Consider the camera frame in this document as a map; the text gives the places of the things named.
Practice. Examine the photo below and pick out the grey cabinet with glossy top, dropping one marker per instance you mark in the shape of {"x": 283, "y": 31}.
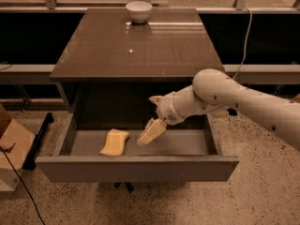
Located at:
{"x": 112, "y": 66}

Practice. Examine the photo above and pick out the black table foot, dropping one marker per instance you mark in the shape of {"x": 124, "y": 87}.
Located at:
{"x": 232, "y": 112}

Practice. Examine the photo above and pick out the yellow sponge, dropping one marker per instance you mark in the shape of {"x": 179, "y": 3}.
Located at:
{"x": 115, "y": 143}

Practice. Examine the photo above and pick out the black metal bar on floor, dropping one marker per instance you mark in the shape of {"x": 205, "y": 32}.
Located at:
{"x": 29, "y": 163}

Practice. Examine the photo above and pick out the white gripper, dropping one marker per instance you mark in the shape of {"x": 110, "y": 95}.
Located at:
{"x": 165, "y": 109}

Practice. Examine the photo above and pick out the cardboard box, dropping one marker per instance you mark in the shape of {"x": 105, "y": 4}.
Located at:
{"x": 16, "y": 141}

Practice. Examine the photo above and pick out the white ceramic bowl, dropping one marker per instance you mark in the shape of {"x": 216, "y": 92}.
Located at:
{"x": 139, "y": 11}

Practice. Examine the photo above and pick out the open grey top drawer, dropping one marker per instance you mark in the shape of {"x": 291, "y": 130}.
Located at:
{"x": 186, "y": 152}

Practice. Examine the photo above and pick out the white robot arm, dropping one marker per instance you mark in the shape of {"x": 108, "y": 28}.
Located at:
{"x": 213, "y": 90}

